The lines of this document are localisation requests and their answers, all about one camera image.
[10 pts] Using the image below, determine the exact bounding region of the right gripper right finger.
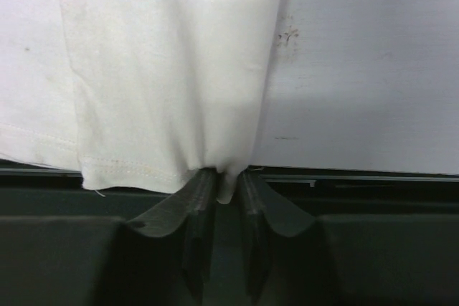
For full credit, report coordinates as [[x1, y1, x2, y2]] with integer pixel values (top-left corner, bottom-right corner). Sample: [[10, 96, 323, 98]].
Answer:
[[237, 173, 458, 305]]

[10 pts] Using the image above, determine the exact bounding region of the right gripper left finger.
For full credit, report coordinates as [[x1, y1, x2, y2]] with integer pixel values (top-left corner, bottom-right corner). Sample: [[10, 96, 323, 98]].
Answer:
[[1, 169, 217, 305]]

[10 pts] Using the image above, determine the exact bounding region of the white t shirt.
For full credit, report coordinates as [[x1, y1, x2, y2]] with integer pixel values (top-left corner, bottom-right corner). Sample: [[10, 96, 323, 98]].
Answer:
[[1, 0, 280, 204]]

